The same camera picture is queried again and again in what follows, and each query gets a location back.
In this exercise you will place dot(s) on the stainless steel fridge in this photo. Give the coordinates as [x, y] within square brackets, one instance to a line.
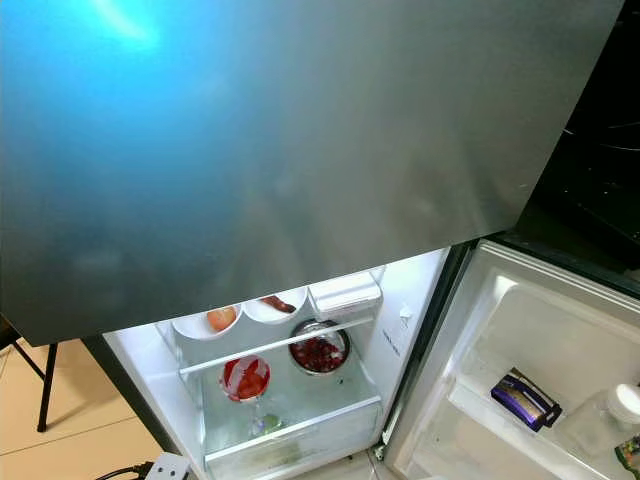
[260, 150]

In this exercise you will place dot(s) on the white-lined fridge door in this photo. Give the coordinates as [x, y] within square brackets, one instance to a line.
[540, 320]

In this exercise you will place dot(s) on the black folding chair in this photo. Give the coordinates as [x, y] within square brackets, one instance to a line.
[8, 335]

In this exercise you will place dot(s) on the white bowl with egg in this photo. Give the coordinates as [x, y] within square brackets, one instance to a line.
[205, 322]

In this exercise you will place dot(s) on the white bowl with sausage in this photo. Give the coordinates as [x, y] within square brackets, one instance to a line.
[273, 307]

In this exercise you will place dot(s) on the wrapped bowl of red food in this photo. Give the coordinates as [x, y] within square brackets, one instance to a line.
[246, 380]

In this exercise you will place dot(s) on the green vegetable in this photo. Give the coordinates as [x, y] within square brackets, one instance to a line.
[267, 425]

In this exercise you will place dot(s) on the steel bowl of berries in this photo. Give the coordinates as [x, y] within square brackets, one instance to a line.
[318, 350]

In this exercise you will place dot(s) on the white lidded food container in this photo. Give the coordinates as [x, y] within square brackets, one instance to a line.
[345, 295]

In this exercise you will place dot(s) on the clear crisper drawer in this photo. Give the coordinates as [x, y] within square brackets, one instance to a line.
[310, 440]

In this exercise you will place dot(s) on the dark purple package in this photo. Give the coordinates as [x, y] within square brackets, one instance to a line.
[525, 400]

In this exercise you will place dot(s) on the black induction cooktop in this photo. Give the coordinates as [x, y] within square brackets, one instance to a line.
[590, 160]

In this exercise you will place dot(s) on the clear bottle white cap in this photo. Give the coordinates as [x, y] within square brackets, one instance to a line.
[600, 420]

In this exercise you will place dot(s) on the green snack bag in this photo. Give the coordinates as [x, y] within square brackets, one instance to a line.
[630, 452]

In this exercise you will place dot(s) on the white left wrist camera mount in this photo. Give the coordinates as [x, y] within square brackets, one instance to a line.
[170, 468]

